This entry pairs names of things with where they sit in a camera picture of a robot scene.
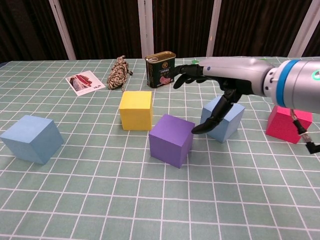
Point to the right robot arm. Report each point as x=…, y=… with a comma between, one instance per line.
x=297, y=85

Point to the purple foam cube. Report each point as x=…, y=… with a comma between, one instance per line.
x=170, y=142

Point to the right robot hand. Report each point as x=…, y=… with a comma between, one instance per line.
x=237, y=72

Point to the yellow foam cube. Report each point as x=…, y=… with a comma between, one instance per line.
x=136, y=112

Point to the light blue foam cube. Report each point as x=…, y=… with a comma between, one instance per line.
x=30, y=140
x=232, y=121

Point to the white photo card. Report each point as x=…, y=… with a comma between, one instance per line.
x=85, y=83

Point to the dark green meat tin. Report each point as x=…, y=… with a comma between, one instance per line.
x=160, y=72

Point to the pink foam cube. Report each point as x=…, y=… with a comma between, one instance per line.
x=280, y=127

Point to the green checked tablecloth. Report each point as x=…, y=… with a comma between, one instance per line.
x=160, y=200

